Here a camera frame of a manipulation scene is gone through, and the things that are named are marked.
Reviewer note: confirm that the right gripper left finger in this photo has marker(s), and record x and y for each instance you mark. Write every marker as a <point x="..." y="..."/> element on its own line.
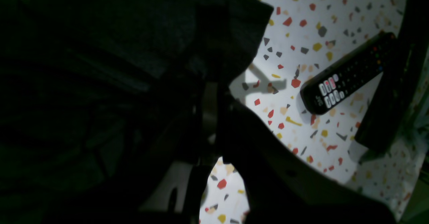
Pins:
<point x="127" y="151"/>

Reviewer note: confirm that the dark grey T-shirt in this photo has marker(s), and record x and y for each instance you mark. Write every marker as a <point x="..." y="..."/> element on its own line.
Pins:
<point x="48" y="43"/>

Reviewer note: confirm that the black TV remote control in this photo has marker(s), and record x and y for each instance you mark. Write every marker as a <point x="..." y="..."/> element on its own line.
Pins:
<point x="344" y="77"/>

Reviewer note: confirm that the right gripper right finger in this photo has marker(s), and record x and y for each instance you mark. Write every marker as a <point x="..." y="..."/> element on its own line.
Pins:
<point x="281" y="188"/>

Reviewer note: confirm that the long black tube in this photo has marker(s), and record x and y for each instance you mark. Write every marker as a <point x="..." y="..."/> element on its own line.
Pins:
<point x="387" y="111"/>

